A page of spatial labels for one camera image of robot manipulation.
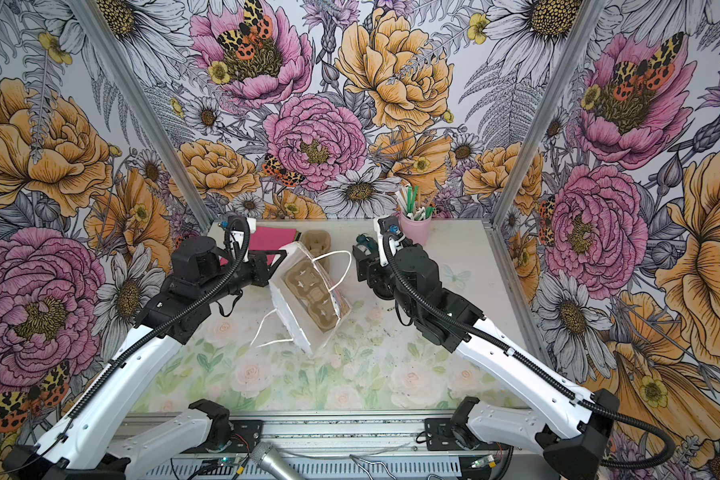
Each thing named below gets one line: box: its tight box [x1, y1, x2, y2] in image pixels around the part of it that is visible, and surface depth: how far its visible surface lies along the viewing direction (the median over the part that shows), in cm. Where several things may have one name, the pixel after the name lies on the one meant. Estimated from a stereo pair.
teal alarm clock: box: [356, 233, 379, 257], surface depth 107 cm
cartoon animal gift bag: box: [269, 242, 352, 357], surface depth 89 cm
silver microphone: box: [250, 441, 309, 480], surface depth 70 cm
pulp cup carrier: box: [269, 241, 352, 351], surface depth 89 cm
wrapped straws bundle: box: [395, 184, 436, 221], surface depth 107 cm
